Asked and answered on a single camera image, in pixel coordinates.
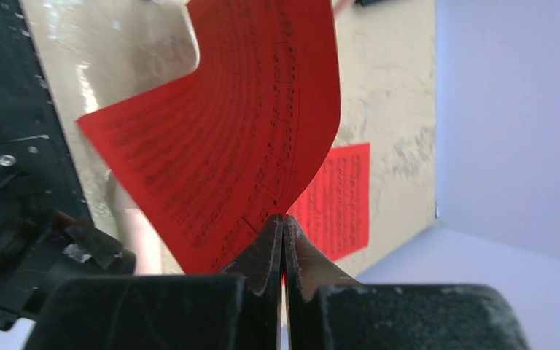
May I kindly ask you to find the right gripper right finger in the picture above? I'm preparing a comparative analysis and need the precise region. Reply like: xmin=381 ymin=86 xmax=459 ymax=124
xmin=283 ymin=216 xmax=529 ymax=349

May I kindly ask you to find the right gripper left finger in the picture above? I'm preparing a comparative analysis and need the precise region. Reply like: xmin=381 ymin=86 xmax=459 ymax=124
xmin=26 ymin=215 xmax=284 ymax=350

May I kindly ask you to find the red sheet music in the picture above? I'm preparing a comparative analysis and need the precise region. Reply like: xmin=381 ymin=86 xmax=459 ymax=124
xmin=288 ymin=143 xmax=370 ymax=260
xmin=79 ymin=1 xmax=341 ymax=274

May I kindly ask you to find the pink microphone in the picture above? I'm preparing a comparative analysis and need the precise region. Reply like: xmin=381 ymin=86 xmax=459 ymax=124
xmin=108 ymin=179 xmax=163 ymax=275

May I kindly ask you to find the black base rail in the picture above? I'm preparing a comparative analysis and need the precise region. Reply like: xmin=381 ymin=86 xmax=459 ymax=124
xmin=0 ymin=1 xmax=91 ymax=224

